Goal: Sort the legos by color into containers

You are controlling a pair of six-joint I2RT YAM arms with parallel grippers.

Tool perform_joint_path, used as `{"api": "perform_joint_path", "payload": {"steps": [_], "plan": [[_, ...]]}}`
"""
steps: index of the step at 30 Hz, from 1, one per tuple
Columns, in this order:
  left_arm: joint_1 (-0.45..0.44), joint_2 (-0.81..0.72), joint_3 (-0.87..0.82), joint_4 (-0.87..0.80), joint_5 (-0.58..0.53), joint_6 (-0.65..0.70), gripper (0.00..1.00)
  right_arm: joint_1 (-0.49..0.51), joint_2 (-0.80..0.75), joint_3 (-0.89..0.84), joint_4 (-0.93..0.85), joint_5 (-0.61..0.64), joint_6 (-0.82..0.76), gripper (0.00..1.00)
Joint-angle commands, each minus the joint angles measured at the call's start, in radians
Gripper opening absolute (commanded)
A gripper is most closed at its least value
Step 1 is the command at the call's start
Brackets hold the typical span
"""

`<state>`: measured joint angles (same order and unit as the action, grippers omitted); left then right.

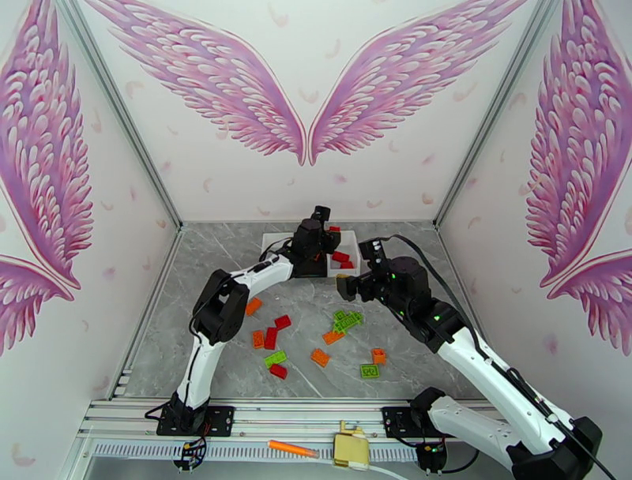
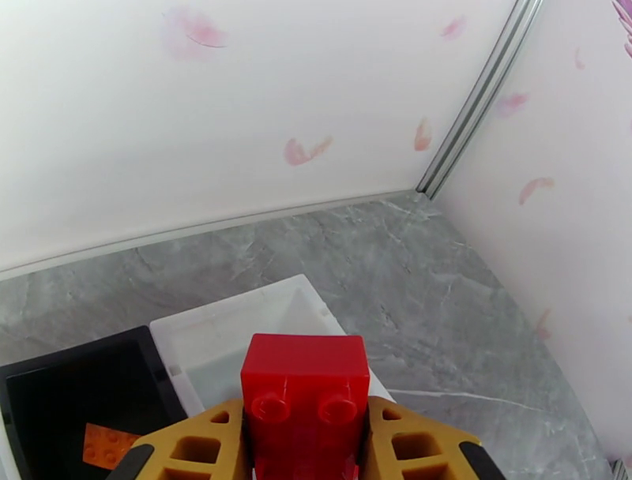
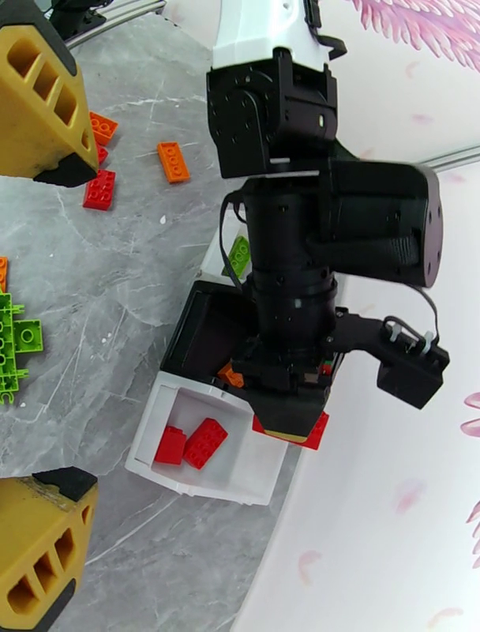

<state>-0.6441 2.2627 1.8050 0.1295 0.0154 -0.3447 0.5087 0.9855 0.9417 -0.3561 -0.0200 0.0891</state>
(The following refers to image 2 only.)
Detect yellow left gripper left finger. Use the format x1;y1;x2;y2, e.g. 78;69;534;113
104;398;248;480

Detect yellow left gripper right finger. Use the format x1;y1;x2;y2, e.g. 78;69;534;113
361;396;508;480

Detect orange lego brick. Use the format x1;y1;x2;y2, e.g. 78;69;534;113
82;422;145;470

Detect red lego brick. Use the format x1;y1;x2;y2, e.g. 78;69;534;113
240;333;371;480

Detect black plastic storage bin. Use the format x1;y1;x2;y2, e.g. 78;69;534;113
0;325;191;480

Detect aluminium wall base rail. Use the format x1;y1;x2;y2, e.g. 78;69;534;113
0;189;426;283

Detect aluminium corner post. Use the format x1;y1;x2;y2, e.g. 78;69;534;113
416;0;544;200

